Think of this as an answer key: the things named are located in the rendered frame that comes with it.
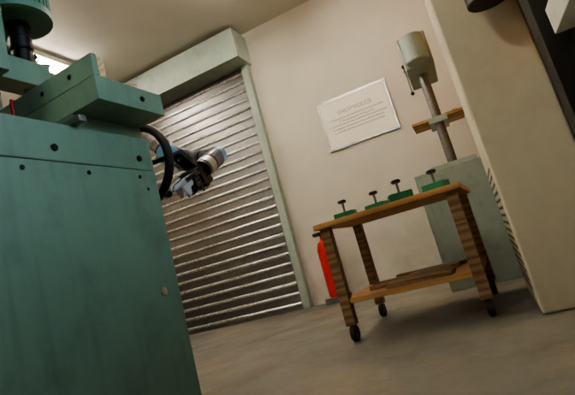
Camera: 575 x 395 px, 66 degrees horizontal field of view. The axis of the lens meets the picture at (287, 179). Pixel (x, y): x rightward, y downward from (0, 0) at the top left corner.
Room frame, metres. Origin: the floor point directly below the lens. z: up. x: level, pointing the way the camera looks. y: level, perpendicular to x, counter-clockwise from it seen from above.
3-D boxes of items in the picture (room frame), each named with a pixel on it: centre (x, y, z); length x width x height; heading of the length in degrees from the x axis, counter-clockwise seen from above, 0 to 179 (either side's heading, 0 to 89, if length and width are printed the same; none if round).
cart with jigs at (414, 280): (2.13, -0.46, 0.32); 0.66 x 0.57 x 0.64; 66
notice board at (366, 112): (3.70, -0.73, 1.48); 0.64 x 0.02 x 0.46; 68
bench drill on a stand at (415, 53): (2.77, -1.04, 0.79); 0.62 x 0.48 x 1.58; 160
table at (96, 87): (1.17, 0.56, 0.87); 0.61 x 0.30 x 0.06; 65
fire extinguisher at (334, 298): (3.84, -0.16, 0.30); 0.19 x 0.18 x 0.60; 158
